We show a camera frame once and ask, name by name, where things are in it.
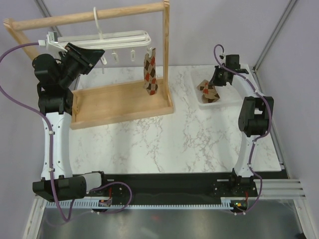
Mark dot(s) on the wooden hanger stand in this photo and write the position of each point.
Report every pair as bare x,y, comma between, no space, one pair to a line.
111,103

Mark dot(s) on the aluminium frame post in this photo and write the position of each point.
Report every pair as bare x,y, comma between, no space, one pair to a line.
275,33
47,10

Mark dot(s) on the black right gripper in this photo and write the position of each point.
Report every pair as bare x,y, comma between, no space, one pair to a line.
215,81

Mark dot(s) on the white plastic clip hanger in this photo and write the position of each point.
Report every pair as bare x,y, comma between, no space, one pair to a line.
111,41

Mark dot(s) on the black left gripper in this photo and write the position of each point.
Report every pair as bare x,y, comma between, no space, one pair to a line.
86,59

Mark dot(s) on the argyle sock beige orange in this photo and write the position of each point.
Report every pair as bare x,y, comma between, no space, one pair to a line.
150,77

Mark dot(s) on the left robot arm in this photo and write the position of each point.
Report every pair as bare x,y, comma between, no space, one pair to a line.
55,103

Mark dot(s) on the white cable duct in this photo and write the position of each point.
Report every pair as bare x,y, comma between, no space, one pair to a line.
104,203

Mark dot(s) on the aluminium frame post right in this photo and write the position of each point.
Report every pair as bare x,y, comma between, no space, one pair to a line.
275,33

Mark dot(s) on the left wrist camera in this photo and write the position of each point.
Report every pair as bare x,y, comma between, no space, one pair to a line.
51,43

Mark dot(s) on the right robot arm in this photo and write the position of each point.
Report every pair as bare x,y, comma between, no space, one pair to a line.
254,122

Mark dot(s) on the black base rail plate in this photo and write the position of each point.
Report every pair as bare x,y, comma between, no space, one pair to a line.
166,186

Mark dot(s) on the aluminium frame post left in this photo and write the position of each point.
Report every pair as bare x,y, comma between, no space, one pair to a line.
47,10

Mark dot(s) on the white perforated plastic basket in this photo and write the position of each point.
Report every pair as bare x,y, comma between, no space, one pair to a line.
230,95

